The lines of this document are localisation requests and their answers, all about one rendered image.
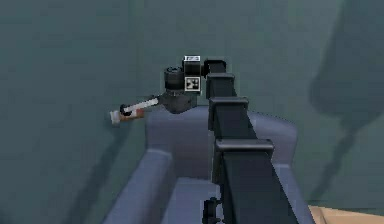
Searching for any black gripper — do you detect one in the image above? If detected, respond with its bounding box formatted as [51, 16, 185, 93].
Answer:
[119, 65, 198, 116]

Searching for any orange medicine bottle white cap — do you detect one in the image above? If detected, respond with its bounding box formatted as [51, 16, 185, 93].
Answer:
[109, 107, 146, 126]

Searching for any blue-grey armchair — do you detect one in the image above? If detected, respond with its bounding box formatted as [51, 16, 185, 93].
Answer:
[101, 103, 317, 224]

